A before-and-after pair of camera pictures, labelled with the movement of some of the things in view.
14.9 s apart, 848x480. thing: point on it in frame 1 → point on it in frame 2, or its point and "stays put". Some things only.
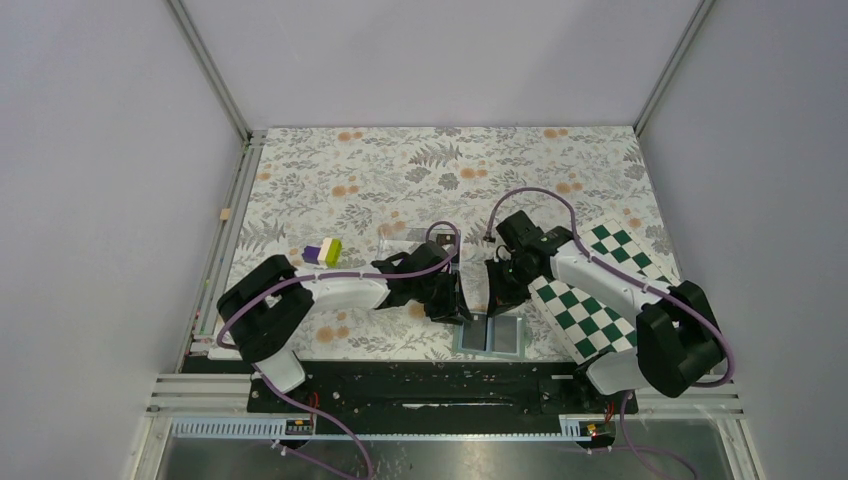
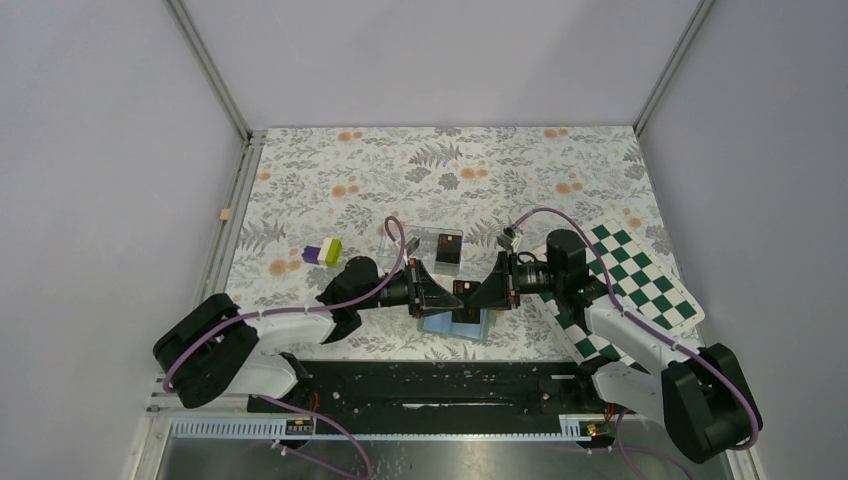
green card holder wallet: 457,341 → 442,324
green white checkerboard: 587,327 stays put
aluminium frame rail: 177,394 stays put
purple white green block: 329,254 stays put
